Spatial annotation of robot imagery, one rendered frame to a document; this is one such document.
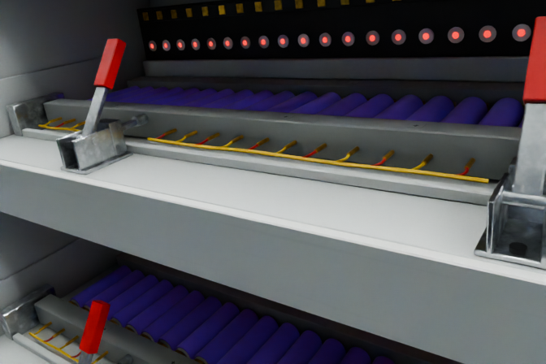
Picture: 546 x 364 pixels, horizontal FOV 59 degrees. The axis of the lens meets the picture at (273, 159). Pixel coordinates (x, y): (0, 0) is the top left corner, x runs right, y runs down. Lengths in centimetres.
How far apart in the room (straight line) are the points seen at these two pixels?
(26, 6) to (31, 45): 3
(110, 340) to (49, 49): 27
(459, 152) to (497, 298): 9
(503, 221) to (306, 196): 9
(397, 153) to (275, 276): 9
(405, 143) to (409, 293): 9
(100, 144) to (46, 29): 20
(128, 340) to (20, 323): 13
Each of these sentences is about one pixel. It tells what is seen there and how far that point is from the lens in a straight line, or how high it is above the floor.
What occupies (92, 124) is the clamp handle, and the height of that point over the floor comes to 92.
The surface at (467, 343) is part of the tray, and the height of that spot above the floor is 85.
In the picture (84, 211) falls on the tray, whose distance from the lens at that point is 34.
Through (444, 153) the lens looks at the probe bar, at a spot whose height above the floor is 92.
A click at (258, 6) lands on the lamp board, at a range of 44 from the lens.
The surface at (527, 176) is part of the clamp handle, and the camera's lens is 20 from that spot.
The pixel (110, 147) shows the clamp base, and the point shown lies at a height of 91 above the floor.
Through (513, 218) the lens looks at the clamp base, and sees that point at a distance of 22.
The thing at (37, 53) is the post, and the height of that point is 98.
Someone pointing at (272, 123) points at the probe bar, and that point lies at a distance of 30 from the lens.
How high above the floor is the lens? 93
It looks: 4 degrees down
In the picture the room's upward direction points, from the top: 5 degrees clockwise
